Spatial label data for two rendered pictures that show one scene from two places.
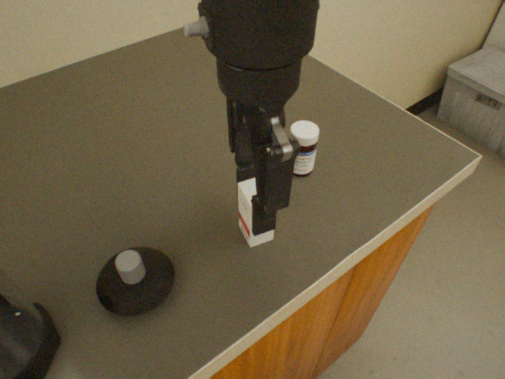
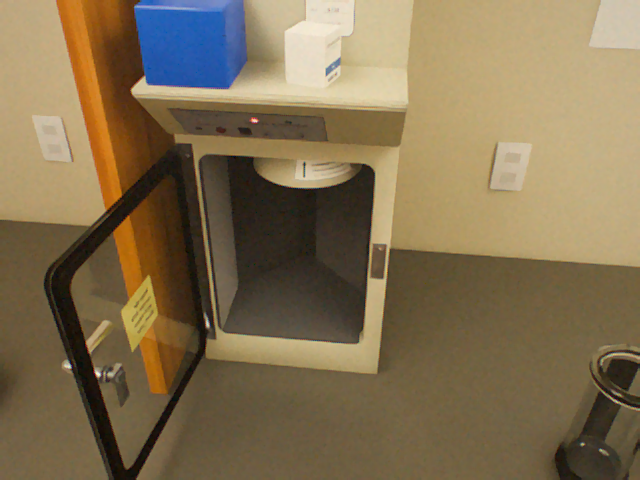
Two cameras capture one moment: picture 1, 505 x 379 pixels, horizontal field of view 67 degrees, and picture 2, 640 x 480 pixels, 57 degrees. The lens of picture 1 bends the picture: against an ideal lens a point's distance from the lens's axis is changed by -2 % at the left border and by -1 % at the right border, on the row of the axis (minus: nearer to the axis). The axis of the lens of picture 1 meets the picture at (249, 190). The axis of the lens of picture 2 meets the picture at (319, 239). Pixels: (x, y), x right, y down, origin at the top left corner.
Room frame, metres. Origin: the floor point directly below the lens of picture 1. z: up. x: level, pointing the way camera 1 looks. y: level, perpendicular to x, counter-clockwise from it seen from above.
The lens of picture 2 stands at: (-0.53, 0.20, 1.76)
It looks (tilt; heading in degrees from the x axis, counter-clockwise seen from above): 35 degrees down; 44
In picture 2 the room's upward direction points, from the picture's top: 1 degrees clockwise
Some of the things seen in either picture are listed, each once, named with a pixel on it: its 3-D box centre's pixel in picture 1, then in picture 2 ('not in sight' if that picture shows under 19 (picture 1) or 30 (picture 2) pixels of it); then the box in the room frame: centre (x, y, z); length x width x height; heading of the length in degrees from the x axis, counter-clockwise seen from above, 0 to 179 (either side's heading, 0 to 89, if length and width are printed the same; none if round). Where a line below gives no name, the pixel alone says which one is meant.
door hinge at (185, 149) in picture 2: not in sight; (197, 255); (-0.12, 0.86, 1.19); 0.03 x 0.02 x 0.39; 128
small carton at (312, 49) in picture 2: not in sight; (313, 54); (-0.04, 0.68, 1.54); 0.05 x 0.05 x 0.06; 21
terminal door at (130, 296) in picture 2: not in sight; (147, 321); (-0.26, 0.78, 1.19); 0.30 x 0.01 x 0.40; 30
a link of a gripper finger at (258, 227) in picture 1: (263, 213); not in sight; (0.29, -0.02, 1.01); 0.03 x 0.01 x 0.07; 113
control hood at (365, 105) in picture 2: not in sight; (276, 116); (-0.07, 0.71, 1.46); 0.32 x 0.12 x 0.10; 128
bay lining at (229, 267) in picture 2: not in sight; (298, 216); (0.07, 0.82, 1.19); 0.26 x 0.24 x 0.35; 128
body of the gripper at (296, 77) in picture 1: (258, 91); not in sight; (0.31, -0.01, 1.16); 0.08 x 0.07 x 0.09; 23
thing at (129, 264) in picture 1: (133, 274); not in sight; (0.23, 0.13, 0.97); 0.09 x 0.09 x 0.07
